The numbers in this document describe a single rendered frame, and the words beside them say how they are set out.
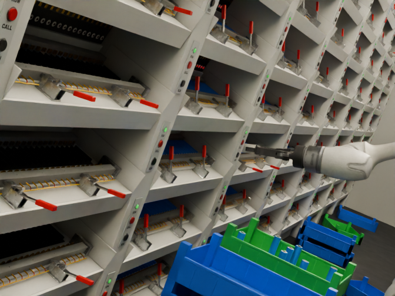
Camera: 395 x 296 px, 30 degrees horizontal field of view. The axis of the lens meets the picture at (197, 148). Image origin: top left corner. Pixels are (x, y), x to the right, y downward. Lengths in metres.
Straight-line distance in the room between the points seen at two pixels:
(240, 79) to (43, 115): 1.18
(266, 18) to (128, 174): 0.85
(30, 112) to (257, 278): 0.72
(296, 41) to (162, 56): 1.42
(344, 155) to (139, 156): 0.93
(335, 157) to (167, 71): 0.92
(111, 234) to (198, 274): 0.27
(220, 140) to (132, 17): 1.02
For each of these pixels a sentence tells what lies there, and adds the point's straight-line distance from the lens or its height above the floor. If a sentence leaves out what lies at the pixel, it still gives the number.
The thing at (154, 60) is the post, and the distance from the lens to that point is 1.61.
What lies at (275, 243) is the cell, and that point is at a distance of 1.93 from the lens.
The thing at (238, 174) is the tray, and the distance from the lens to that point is 2.45.
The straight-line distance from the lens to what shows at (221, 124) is 2.06.
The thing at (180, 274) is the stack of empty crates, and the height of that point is 0.42.
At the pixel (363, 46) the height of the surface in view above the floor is 1.18.
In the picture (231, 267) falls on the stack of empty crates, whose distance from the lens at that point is 1.66.
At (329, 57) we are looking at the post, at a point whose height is 1.03.
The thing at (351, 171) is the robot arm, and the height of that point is 0.66.
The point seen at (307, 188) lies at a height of 0.33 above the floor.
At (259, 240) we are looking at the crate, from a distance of 1.99.
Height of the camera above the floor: 0.86
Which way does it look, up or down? 7 degrees down
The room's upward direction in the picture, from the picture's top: 21 degrees clockwise
